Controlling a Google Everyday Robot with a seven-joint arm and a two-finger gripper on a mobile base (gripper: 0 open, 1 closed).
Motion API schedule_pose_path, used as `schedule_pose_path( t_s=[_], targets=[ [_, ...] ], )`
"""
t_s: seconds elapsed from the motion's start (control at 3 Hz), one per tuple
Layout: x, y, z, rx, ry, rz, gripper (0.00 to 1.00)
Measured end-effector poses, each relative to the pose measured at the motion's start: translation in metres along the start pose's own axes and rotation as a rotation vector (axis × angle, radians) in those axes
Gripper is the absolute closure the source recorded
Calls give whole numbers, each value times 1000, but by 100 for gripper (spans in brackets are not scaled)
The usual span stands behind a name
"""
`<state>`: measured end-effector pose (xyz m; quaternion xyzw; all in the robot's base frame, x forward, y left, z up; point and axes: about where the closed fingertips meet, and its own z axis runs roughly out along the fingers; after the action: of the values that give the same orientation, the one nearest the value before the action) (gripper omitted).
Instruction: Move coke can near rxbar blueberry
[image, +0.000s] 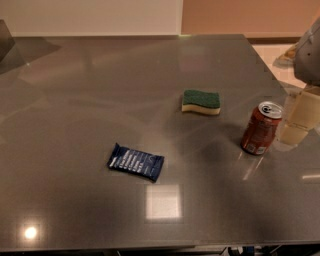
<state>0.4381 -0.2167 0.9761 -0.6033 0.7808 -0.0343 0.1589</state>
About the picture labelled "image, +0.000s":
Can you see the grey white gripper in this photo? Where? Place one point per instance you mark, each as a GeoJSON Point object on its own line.
{"type": "Point", "coordinates": [309, 59]}

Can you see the red coke can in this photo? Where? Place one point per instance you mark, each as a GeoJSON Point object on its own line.
{"type": "Point", "coordinates": [261, 129]}

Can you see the blue rxbar blueberry wrapper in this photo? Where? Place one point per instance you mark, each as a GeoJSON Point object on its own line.
{"type": "Point", "coordinates": [135, 162]}

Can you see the green and yellow sponge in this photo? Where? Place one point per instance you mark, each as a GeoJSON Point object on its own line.
{"type": "Point", "coordinates": [207, 103]}

